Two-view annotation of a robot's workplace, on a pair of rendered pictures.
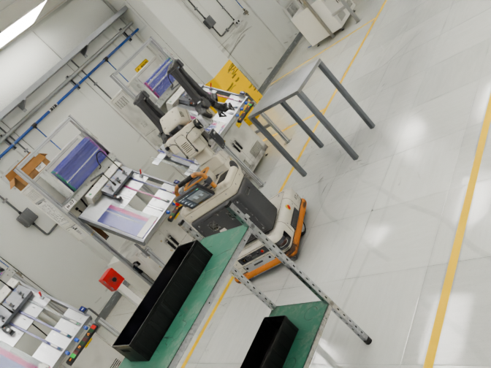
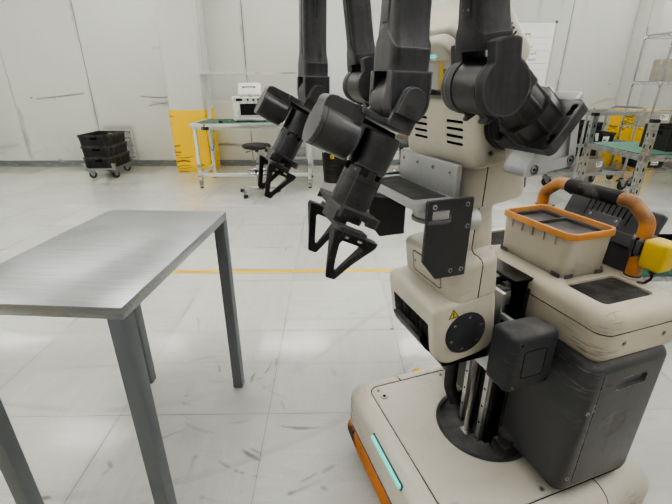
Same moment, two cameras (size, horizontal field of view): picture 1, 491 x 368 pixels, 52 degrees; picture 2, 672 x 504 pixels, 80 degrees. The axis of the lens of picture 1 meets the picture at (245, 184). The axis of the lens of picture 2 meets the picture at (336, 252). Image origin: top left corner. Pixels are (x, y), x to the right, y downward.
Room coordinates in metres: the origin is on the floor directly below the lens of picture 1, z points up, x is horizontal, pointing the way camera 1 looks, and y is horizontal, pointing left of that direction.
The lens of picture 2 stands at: (4.83, 0.37, 1.24)
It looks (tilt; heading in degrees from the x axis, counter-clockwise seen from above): 23 degrees down; 217
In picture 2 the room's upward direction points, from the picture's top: straight up
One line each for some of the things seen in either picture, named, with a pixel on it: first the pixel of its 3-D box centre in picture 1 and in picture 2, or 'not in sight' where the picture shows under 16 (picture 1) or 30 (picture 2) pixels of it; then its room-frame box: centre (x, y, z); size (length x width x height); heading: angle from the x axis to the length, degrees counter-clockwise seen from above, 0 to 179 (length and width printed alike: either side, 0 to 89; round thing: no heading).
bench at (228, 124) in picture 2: not in sight; (258, 152); (1.12, -3.73, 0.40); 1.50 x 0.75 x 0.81; 128
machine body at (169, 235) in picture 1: (162, 253); not in sight; (4.98, 1.11, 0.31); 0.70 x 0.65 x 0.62; 128
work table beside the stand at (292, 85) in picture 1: (310, 121); (139, 355); (4.34, -0.82, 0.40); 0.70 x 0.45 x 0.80; 33
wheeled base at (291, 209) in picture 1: (265, 234); (477, 451); (3.81, 0.17, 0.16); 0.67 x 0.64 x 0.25; 146
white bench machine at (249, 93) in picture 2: not in sight; (250, 102); (1.13, -3.78, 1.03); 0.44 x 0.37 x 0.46; 134
